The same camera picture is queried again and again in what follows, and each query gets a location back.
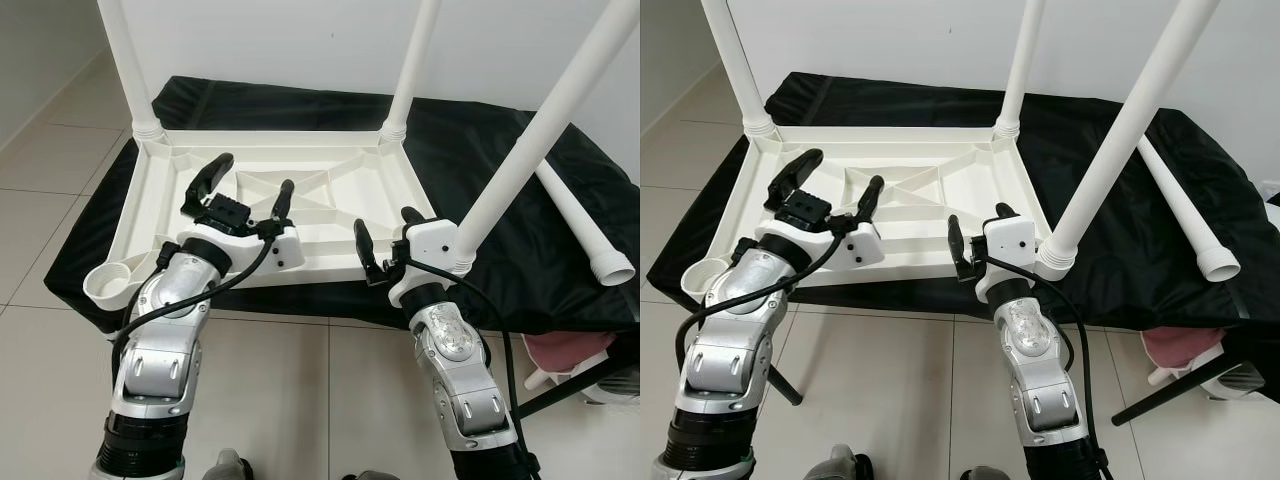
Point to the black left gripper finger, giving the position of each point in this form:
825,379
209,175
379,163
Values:
871,198
285,202
795,173
208,178

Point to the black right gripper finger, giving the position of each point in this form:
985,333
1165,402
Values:
412,216
1007,212
960,248
368,252

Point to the white plastic children table top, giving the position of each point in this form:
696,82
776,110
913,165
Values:
930,215
330,220

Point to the white plastic table leg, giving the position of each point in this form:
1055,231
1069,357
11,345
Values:
130,60
1130,130
738,60
412,60
590,235
1020,60
540,130
1195,225

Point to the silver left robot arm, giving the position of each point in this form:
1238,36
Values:
160,360
735,360

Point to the black table cloth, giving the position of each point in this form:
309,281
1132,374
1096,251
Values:
1120,290
500,290

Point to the grey robot right foot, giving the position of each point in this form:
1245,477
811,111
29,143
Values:
985,474
370,475

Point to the grey robot foot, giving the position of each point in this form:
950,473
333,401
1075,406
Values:
228,466
842,464
370,475
985,474

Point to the grey robot left foot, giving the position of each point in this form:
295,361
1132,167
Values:
228,466
842,464

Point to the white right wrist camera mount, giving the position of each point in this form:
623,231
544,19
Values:
430,250
1010,245

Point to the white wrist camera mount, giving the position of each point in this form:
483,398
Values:
430,250
850,247
1010,245
265,250

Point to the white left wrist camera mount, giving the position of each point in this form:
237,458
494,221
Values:
265,250
850,247

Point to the white wall socket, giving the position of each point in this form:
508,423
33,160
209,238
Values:
1273,192

